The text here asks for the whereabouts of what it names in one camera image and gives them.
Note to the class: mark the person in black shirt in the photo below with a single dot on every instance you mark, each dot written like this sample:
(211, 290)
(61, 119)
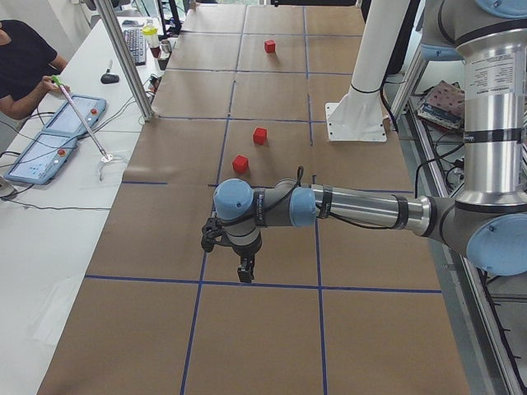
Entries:
(28, 64)

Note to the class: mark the aluminium frame post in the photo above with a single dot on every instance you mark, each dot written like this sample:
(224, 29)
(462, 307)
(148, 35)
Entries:
(110, 21)

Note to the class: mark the yellow lid drink bottle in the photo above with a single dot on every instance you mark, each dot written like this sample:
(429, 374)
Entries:
(149, 32)

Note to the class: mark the black computer mouse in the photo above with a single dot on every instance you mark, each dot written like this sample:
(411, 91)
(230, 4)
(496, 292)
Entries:
(109, 78)

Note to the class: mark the teach pendant tablet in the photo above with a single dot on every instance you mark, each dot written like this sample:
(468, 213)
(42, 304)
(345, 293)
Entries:
(65, 121)
(42, 159)

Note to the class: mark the metal cup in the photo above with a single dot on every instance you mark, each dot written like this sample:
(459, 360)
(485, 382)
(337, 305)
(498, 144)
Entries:
(166, 46)

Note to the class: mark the upper teach pendant tablet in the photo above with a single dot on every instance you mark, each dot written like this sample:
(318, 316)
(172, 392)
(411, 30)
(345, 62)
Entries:
(65, 121)

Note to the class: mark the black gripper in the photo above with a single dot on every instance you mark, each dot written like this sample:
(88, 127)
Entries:
(245, 252)

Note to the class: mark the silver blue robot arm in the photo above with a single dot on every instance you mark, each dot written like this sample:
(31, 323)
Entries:
(486, 221)

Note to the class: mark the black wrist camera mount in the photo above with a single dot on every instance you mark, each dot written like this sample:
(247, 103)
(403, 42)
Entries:
(213, 234)

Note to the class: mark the red cube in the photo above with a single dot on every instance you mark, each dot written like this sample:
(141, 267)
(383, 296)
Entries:
(240, 164)
(260, 136)
(270, 46)

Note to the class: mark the black keyboard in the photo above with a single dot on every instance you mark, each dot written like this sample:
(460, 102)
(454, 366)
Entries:
(137, 46)

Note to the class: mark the lower teach pendant tablet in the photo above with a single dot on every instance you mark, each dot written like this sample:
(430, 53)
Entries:
(42, 159)

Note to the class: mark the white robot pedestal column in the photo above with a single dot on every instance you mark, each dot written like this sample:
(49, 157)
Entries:
(358, 116)

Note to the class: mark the stack of patterned books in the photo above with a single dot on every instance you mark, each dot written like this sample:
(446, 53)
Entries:
(443, 105)

